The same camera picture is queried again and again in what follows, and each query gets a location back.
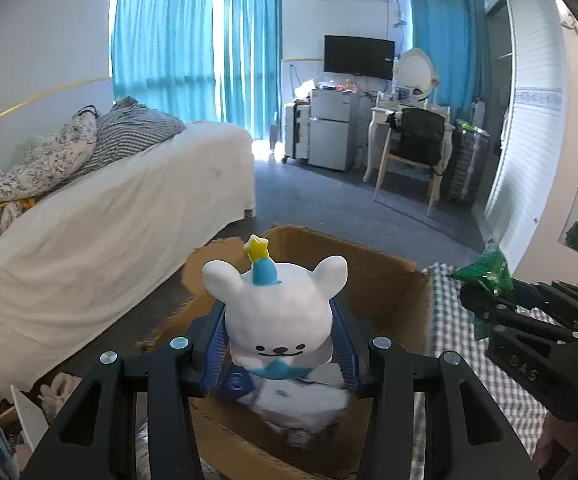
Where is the white dressing desk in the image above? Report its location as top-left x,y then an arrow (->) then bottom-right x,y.
362,92 -> 454,183

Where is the beige fluffy item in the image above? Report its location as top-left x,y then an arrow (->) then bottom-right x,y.
39,375 -> 82,411

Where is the white rolling cabinet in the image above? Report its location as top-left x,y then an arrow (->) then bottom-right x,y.
284,102 -> 312,163

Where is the black garment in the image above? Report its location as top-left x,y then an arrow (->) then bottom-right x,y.
389,107 -> 446,166

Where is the black television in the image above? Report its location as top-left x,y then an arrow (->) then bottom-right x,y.
324,35 -> 396,81

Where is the white bear toy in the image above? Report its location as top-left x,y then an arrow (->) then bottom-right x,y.
202,234 -> 348,380

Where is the round white mirror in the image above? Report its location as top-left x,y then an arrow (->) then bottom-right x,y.
394,47 -> 440,103

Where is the wooden chair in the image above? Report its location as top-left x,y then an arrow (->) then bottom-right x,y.
373,107 -> 447,218

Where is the cardboard box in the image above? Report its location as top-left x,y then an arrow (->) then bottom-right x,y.
136,225 -> 432,480

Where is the green snack bag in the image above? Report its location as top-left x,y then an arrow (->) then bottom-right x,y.
446,242 -> 514,341

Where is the person's right hand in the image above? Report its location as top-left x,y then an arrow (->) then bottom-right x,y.
536,412 -> 572,471

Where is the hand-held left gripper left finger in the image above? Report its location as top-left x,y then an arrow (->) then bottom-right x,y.
19,302 -> 232,480

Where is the blue window curtain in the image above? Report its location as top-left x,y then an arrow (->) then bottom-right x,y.
223,0 -> 282,141
408,0 -> 492,121
111,0 -> 214,123

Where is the dark ribbed suitcase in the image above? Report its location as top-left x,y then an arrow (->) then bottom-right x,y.
441,125 -> 490,206

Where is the striped grey blanket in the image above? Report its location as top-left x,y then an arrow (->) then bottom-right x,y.
86,96 -> 187,176

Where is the white bed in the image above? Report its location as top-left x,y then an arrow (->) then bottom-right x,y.
0,120 -> 256,406

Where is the floral quilt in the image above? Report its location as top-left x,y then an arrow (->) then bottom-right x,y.
0,110 -> 100,216

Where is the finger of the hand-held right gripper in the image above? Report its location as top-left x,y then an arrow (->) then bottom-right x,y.
459,285 -> 578,345
511,280 -> 578,316

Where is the white wardrobe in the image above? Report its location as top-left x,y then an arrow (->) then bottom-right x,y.
484,0 -> 578,281

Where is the silver mini fridge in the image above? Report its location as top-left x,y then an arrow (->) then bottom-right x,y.
308,89 -> 360,172

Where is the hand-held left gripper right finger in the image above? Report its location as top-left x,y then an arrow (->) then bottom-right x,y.
331,300 -> 542,480

